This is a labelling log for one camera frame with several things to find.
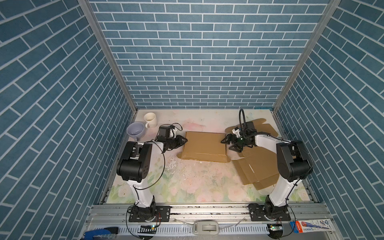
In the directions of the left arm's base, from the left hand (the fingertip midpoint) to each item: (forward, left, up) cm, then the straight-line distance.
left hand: (185, 140), depth 97 cm
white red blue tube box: (-48, -62, -2) cm, 78 cm away
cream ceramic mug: (+17, +25, +4) cm, 30 cm away
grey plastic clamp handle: (-47, -11, -1) cm, 49 cm away
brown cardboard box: (-6, -13, +1) cm, 14 cm away
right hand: (-4, -25, +2) cm, 25 cm away
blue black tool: (-48, +35, -5) cm, 60 cm away
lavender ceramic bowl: (+11, +36, -3) cm, 38 cm away
